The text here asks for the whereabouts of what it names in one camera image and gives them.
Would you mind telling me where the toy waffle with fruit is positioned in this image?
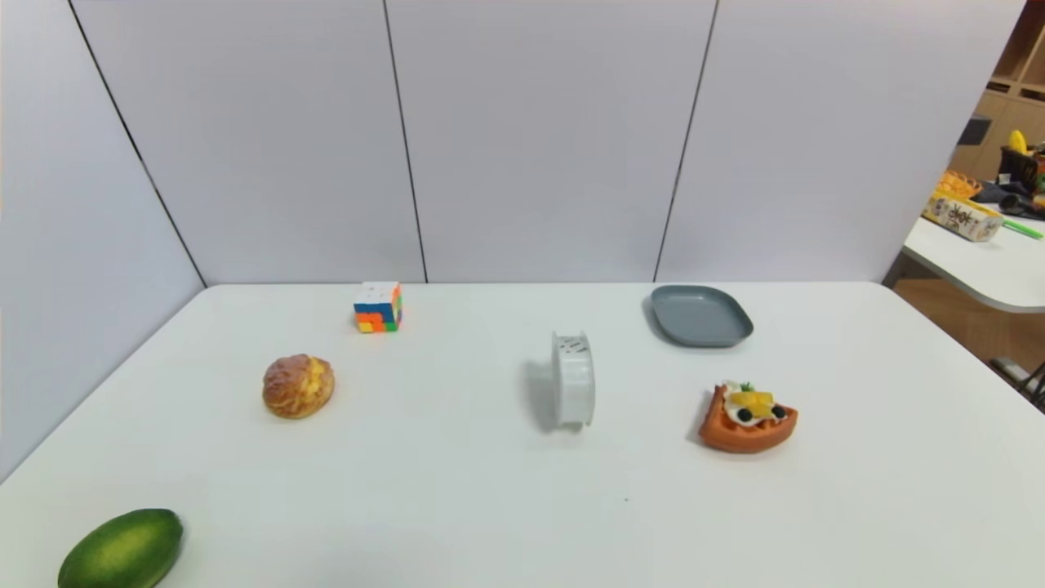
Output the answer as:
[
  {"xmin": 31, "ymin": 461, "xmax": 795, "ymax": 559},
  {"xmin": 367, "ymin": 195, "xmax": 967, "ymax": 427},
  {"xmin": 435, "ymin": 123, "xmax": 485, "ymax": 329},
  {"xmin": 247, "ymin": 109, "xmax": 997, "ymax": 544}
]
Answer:
[{"xmin": 698, "ymin": 381, "xmax": 799, "ymax": 455}]

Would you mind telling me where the white side table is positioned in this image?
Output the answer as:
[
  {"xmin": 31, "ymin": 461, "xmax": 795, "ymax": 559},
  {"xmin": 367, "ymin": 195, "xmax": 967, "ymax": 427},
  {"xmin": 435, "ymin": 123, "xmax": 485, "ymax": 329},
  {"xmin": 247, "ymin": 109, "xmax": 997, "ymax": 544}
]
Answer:
[{"xmin": 901, "ymin": 204, "xmax": 1045, "ymax": 314}]

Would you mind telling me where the black basket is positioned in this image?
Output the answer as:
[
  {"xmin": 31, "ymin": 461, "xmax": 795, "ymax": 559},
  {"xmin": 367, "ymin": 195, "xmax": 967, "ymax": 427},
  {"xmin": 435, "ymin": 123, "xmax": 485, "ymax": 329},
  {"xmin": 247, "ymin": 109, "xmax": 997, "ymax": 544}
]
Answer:
[{"xmin": 998, "ymin": 147, "xmax": 1045, "ymax": 194}]

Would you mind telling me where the orange basket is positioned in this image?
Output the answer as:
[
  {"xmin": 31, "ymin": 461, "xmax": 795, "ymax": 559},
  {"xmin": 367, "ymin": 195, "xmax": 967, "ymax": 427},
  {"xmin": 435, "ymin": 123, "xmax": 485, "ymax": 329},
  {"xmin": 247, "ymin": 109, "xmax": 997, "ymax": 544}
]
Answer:
[{"xmin": 937, "ymin": 170, "xmax": 984, "ymax": 200}]

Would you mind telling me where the dark cloth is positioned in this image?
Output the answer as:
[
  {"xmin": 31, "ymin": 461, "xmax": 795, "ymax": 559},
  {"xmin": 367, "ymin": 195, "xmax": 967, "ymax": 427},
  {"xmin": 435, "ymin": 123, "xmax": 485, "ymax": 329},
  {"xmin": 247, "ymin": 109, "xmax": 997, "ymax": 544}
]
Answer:
[{"xmin": 975, "ymin": 180, "xmax": 1045, "ymax": 221}]

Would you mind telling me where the brown cream puff bun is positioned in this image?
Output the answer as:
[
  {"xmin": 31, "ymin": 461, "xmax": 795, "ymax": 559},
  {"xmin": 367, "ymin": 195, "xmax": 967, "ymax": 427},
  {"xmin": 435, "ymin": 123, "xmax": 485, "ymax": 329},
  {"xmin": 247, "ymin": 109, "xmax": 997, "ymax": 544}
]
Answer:
[{"xmin": 261, "ymin": 354, "xmax": 336, "ymax": 421}]

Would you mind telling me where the dark chair frame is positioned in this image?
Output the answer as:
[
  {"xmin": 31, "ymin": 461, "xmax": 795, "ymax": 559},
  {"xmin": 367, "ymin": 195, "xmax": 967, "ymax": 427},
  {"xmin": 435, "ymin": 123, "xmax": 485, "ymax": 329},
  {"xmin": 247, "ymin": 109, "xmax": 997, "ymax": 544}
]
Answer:
[{"xmin": 990, "ymin": 356, "xmax": 1045, "ymax": 411}]

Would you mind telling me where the printed carton box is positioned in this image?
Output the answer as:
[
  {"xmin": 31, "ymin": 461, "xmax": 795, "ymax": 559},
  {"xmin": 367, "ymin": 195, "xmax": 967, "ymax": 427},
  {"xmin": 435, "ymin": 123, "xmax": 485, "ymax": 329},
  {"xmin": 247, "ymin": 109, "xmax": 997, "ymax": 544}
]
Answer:
[{"xmin": 923, "ymin": 192, "xmax": 1004, "ymax": 243}]

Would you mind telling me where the green mango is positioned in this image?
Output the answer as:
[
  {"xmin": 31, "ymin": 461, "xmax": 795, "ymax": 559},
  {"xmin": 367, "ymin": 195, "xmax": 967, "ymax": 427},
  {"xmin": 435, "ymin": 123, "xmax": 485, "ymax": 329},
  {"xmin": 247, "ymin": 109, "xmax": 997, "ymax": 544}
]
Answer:
[{"xmin": 57, "ymin": 508, "xmax": 185, "ymax": 588}]

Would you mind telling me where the grey dish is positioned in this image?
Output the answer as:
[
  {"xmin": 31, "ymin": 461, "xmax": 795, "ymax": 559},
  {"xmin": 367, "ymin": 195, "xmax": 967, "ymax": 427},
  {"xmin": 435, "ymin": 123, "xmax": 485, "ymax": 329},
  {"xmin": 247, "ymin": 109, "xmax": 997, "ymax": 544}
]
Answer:
[{"xmin": 651, "ymin": 284, "xmax": 754, "ymax": 349}]

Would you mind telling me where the colourful puzzle cube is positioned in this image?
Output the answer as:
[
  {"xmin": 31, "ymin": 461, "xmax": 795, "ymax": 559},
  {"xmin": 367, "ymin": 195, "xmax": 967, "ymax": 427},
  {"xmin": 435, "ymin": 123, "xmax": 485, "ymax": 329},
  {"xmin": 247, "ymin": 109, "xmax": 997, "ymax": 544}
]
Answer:
[{"xmin": 353, "ymin": 281, "xmax": 402, "ymax": 334}]

